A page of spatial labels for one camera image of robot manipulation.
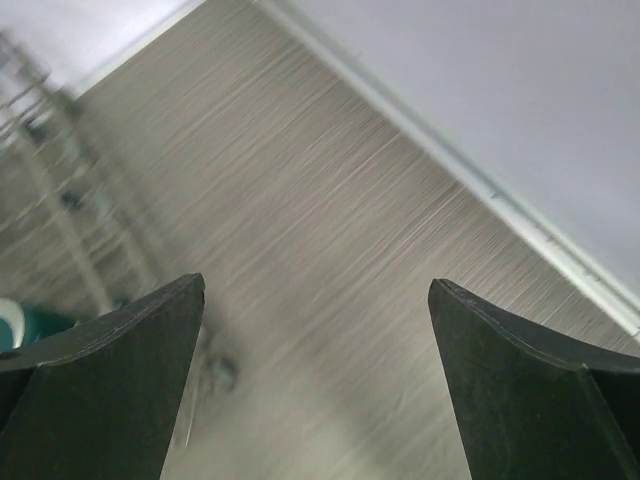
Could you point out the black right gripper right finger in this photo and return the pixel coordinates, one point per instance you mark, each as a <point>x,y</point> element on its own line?
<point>530,402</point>

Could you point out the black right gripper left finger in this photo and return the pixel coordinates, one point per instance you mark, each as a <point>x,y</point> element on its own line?
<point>100,400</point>

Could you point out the dark green mug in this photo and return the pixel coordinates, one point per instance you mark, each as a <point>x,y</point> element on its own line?
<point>24,324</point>

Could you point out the metal wire dish rack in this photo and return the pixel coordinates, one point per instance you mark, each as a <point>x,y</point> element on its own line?
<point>66,239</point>

